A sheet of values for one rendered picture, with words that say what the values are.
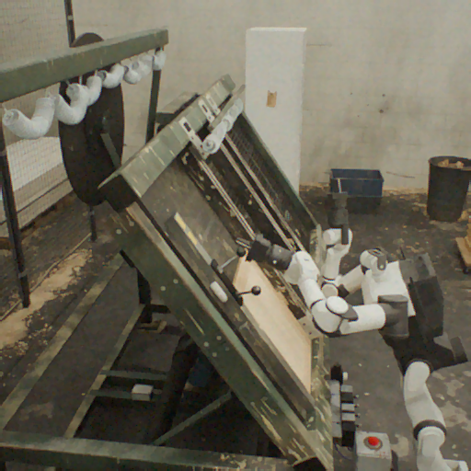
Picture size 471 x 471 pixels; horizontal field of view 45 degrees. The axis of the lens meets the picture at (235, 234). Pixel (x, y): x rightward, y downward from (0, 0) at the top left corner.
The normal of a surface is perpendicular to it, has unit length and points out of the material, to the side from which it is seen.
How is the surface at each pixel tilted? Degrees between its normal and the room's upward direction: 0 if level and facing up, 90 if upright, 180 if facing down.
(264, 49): 90
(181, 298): 90
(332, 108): 90
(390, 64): 90
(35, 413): 0
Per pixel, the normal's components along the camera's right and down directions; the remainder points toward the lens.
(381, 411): 0.00, -0.92
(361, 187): -0.10, 0.40
